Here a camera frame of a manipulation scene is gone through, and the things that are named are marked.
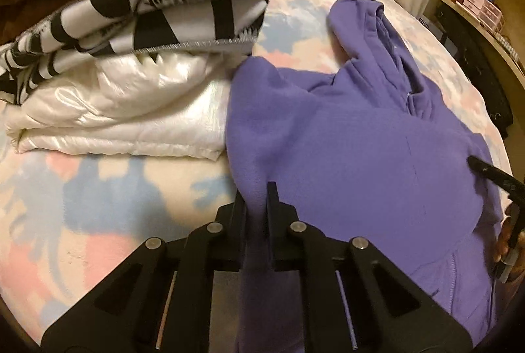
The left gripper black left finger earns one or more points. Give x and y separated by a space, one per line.
158 299

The purple hoodie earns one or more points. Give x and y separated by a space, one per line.
370 151

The pastel floral bed blanket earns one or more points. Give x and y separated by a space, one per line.
67 221

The pink drawer organizer box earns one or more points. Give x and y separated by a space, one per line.
488 14

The white shiny folded jacket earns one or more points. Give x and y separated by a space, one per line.
160 104

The black white checkered garment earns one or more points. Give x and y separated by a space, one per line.
87 29

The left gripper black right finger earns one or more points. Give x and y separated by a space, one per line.
354 299

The person's right hand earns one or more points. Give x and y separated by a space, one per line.
502 243

